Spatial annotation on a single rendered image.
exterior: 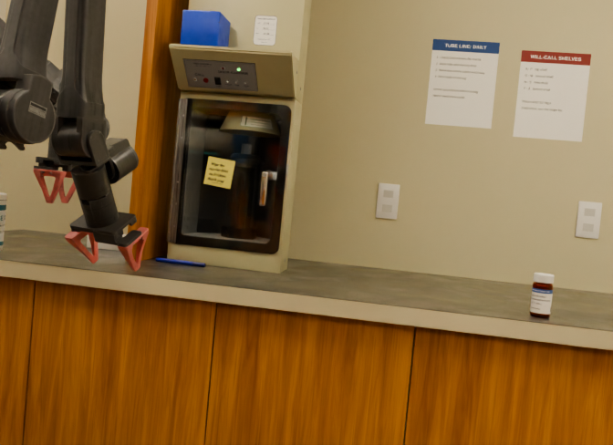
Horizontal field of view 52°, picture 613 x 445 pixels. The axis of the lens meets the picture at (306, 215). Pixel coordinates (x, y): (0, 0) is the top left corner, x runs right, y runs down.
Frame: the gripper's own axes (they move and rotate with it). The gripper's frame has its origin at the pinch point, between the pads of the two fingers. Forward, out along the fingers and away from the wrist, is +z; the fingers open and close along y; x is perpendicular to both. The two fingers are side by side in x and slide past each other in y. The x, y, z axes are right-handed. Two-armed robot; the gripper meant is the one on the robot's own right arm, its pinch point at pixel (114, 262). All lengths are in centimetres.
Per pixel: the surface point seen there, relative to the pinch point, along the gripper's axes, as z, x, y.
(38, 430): 51, 5, 34
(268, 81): -13, -67, -2
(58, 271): 16.0, -12.1, 30.2
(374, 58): -3, -122, -13
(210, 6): -30, -77, 19
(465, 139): 21, -117, -44
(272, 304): 22.4, -22.3, -19.3
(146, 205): 15, -43, 27
